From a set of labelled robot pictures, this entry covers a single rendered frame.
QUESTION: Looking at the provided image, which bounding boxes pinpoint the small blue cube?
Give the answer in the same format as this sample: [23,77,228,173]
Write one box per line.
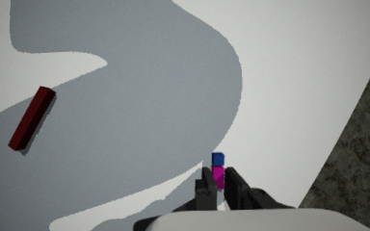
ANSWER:
[212,152,225,166]

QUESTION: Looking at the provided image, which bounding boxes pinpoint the magenta block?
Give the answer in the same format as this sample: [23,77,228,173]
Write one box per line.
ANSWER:
[211,165,225,189]

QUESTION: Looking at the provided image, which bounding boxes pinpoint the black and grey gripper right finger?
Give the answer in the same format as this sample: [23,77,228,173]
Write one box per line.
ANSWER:
[225,167,296,210]

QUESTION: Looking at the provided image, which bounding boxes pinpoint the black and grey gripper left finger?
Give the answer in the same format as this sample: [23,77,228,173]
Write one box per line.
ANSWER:
[133,167,218,231]

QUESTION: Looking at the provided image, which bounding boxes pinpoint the dark red rod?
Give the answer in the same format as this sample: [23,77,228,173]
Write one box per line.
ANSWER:
[8,86,56,151]

